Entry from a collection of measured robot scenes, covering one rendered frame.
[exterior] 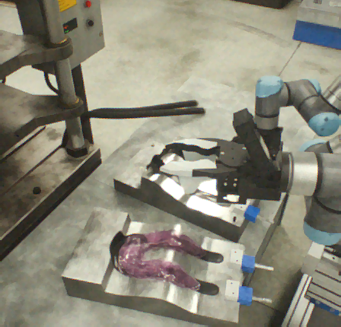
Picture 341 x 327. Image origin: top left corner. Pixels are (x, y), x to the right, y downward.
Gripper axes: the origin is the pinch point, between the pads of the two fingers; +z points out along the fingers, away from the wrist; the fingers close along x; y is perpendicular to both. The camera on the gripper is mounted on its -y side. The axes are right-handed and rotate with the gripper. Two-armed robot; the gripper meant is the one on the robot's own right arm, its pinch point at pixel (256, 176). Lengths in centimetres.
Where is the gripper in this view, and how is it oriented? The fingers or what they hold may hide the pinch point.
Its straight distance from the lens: 141.4
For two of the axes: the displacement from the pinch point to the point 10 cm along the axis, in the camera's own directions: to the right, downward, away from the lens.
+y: 8.6, 2.2, -4.5
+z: 0.5, 8.5, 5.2
